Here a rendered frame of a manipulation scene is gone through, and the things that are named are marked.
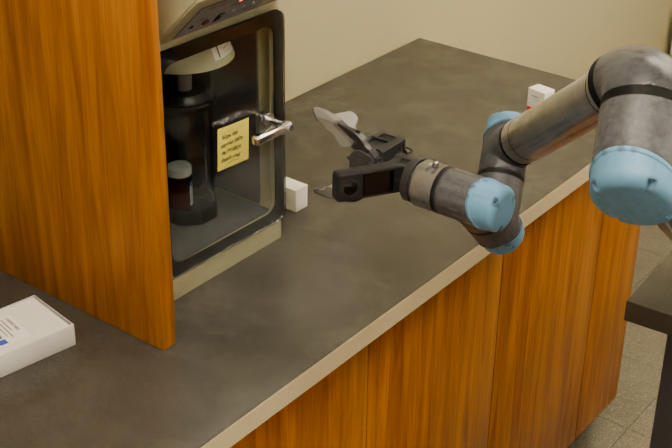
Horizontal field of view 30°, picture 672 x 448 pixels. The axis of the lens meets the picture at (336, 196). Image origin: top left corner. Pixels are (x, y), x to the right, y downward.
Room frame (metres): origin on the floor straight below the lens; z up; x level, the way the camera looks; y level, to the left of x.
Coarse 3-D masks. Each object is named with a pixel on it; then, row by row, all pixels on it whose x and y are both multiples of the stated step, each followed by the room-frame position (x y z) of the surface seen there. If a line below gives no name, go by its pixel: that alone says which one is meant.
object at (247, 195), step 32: (224, 32) 1.89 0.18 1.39; (256, 32) 1.95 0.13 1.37; (192, 64) 1.83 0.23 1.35; (224, 64) 1.89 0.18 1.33; (256, 64) 1.95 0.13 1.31; (192, 96) 1.83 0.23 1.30; (224, 96) 1.89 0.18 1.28; (256, 96) 1.95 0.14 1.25; (192, 128) 1.83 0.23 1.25; (256, 128) 1.95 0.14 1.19; (192, 160) 1.82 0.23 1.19; (256, 160) 1.94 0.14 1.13; (192, 192) 1.82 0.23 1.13; (224, 192) 1.88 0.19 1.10; (256, 192) 1.94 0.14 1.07; (192, 224) 1.82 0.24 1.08; (224, 224) 1.88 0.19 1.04; (256, 224) 1.94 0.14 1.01; (192, 256) 1.82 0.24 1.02
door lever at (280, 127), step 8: (264, 120) 1.96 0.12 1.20; (272, 120) 1.96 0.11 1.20; (280, 120) 1.95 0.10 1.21; (272, 128) 1.92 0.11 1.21; (280, 128) 1.92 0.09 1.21; (288, 128) 1.93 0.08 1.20; (256, 136) 1.88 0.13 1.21; (264, 136) 1.89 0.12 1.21; (272, 136) 1.90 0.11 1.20; (256, 144) 1.88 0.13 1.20
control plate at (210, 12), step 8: (224, 0) 1.78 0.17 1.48; (232, 0) 1.80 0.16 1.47; (248, 0) 1.86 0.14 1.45; (256, 0) 1.89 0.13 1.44; (208, 8) 1.76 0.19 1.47; (216, 8) 1.78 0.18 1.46; (224, 8) 1.81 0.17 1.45; (232, 8) 1.84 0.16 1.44; (248, 8) 1.90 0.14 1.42; (200, 16) 1.76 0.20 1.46; (208, 16) 1.79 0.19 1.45; (216, 16) 1.82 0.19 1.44; (224, 16) 1.85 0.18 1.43; (192, 24) 1.77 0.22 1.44; (200, 24) 1.80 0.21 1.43; (208, 24) 1.83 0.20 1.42; (184, 32) 1.78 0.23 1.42
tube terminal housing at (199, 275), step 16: (240, 16) 1.94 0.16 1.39; (208, 32) 1.88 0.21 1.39; (160, 48) 1.80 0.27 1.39; (256, 240) 1.97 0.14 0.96; (272, 240) 2.00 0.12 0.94; (224, 256) 1.90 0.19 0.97; (240, 256) 1.93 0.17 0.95; (192, 272) 1.83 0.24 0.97; (208, 272) 1.86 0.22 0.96; (176, 288) 1.80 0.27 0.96; (192, 288) 1.83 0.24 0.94
